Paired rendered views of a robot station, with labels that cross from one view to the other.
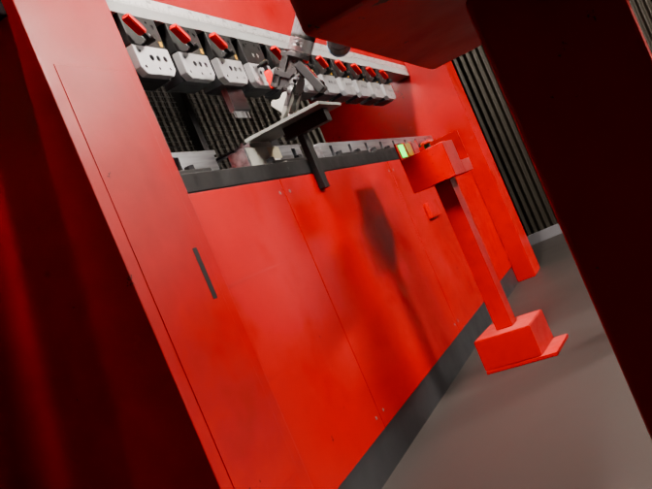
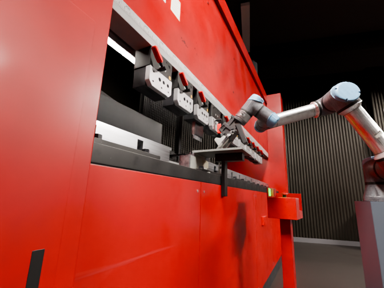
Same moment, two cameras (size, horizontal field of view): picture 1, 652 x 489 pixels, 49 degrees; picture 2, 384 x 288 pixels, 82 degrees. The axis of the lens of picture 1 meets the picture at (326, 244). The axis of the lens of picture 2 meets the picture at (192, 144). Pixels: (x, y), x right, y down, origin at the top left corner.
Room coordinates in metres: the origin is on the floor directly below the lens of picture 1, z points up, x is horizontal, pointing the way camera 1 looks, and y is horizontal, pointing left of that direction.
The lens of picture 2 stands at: (1.03, 0.02, 0.77)
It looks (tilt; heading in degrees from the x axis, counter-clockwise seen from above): 13 degrees up; 4
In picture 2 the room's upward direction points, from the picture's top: 2 degrees clockwise
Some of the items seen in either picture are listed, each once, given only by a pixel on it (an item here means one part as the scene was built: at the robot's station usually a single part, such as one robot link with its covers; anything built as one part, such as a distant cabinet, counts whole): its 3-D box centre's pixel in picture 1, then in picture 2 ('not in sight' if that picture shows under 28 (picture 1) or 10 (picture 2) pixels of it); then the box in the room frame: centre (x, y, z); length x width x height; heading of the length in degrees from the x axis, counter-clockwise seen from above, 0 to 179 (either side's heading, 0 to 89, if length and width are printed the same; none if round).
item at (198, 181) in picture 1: (355, 167); (239, 187); (2.81, -0.22, 0.85); 3.00 x 0.21 x 0.04; 156
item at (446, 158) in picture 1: (434, 156); (284, 202); (2.48, -0.46, 0.75); 0.20 x 0.16 x 0.18; 150
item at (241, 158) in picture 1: (271, 163); (200, 168); (2.29, 0.06, 0.92); 0.39 x 0.06 x 0.10; 156
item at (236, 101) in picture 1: (237, 104); (198, 132); (2.24, 0.08, 1.13); 0.10 x 0.02 x 0.10; 156
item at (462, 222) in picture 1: (475, 253); (288, 266); (2.48, -0.46, 0.39); 0.06 x 0.06 x 0.54; 60
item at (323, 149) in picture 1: (385, 149); (251, 183); (3.39, -0.43, 0.92); 1.68 x 0.06 x 0.10; 156
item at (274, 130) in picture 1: (293, 122); (222, 153); (2.18, -0.05, 1.00); 0.26 x 0.18 x 0.01; 66
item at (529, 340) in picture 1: (521, 339); not in sight; (2.47, -0.49, 0.06); 0.25 x 0.20 x 0.12; 60
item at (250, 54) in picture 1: (248, 68); (210, 120); (2.39, 0.01, 1.26); 0.15 x 0.09 x 0.17; 156
